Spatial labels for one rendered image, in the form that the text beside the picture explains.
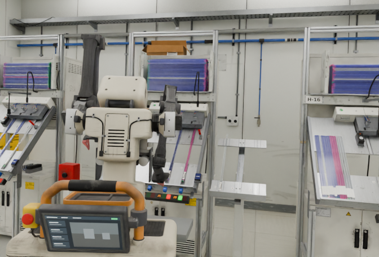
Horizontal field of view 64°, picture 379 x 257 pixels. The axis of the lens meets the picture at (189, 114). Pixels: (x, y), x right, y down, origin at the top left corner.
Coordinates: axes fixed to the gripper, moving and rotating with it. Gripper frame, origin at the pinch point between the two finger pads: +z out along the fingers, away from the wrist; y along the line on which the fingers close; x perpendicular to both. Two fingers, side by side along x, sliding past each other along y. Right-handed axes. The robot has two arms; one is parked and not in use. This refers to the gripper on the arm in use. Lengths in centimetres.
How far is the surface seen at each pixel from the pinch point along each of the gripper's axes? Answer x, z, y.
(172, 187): -4.7, 9.2, -3.8
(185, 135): -51, 7, -4
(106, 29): -260, 16, 153
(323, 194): -8, 9, -99
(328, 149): -43, 7, -107
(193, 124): -58, 2, -10
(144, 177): -10.8, 8.5, 18.5
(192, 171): -18.3, 8.5, -14.8
